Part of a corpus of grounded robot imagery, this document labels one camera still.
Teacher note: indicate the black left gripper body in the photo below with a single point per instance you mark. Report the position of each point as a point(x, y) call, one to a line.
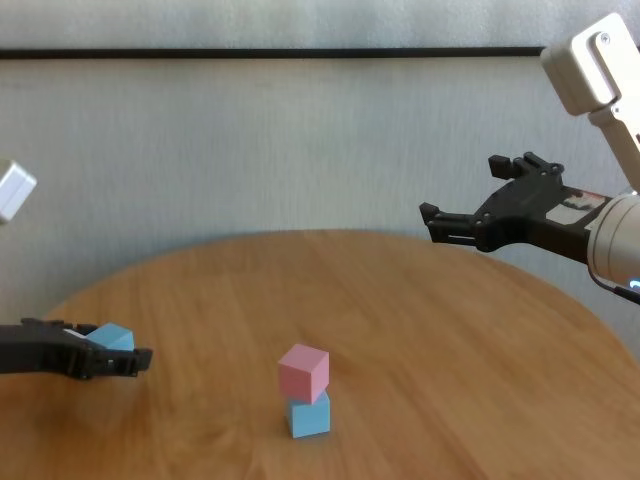
point(45, 352)

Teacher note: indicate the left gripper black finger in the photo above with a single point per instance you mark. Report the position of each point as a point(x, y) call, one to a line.
point(55, 325)
point(120, 361)

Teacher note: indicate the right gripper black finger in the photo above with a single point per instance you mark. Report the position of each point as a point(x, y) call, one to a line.
point(452, 227)
point(537, 166)

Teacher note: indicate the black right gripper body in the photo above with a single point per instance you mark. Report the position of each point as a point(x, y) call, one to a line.
point(530, 215)

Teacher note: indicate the light blue cube block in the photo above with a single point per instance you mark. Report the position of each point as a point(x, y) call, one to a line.
point(310, 417)
point(115, 337)

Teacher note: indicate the pink cube block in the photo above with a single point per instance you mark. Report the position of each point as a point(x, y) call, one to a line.
point(302, 375)

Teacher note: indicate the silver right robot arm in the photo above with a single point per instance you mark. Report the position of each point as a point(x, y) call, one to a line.
point(617, 240)

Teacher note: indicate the black wall rail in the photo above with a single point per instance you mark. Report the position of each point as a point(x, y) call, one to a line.
point(270, 53)

